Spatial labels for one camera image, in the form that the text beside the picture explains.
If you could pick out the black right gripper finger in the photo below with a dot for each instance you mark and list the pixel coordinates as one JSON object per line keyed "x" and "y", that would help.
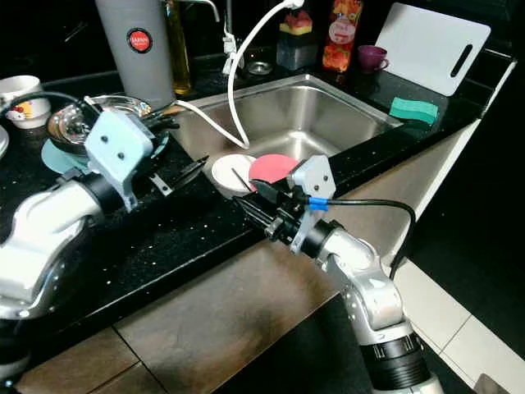
{"x": 271, "y": 193}
{"x": 256, "y": 215}

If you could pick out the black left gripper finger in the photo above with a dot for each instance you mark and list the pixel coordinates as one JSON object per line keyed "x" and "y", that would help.
{"x": 179, "y": 156}
{"x": 191, "y": 171}

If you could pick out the shiny steel bowl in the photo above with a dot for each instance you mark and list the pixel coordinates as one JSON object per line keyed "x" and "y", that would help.
{"x": 70, "y": 123}

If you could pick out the teal plate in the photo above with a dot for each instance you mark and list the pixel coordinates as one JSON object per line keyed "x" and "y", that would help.
{"x": 57, "y": 160}

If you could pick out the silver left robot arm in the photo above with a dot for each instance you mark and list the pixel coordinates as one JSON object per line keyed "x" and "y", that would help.
{"x": 41, "y": 238}

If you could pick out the pink plate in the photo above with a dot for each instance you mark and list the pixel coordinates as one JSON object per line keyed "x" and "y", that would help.
{"x": 275, "y": 167}

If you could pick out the white bowl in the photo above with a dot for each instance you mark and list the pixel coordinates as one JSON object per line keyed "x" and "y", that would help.
{"x": 223, "y": 171}

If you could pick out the stainless steel sink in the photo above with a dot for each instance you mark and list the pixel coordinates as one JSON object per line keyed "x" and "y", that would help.
{"x": 312, "y": 115}

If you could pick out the grey cylinder with red logo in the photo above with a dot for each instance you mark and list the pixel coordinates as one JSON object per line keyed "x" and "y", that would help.
{"x": 135, "y": 78}

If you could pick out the yellow oil bottle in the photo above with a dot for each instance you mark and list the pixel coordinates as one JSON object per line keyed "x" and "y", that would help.
{"x": 179, "y": 57}

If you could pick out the small metal drain cap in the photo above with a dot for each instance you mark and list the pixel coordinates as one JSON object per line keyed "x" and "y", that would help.
{"x": 260, "y": 68}

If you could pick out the chrome faucet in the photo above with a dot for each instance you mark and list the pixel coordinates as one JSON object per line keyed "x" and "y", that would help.
{"x": 228, "y": 45}

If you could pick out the dark sponge holder box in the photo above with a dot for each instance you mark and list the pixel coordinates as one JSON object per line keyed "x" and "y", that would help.
{"x": 295, "y": 53}

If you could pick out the large white plate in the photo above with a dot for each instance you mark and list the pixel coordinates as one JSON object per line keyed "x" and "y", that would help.
{"x": 2, "y": 139}

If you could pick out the orange dish soap bottle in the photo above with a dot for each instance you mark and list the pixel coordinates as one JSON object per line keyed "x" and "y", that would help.
{"x": 340, "y": 45}

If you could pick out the white mug with fruit print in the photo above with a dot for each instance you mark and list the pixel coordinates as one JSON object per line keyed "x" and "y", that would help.
{"x": 20, "y": 86}

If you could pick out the green sponge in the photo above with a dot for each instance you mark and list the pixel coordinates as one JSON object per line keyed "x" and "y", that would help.
{"x": 414, "y": 111}

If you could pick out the purple cup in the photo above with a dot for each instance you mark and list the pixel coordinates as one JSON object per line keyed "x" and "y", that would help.
{"x": 371, "y": 57}

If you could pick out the red and yellow sponge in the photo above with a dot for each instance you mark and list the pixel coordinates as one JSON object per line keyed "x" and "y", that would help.
{"x": 297, "y": 23}

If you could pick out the white cutting board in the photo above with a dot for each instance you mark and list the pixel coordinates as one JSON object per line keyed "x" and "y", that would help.
{"x": 418, "y": 45}

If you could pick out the narrow brown cabinet door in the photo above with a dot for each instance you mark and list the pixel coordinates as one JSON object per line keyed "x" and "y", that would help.
{"x": 82, "y": 369}

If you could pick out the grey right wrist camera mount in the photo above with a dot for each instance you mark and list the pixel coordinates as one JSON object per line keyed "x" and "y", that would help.
{"x": 313, "y": 174}

